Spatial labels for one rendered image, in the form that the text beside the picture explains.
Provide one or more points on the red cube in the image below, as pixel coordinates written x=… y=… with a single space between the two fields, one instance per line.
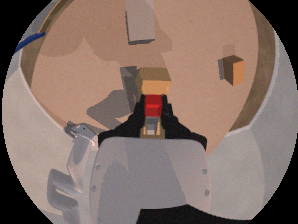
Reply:
x=153 y=105

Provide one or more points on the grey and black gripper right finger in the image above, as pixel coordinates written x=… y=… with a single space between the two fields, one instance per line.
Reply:
x=173 y=128

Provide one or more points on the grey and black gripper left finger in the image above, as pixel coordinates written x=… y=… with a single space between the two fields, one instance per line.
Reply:
x=129 y=128

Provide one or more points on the small orange-brown block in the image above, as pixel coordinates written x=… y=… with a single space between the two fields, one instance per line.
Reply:
x=234 y=68

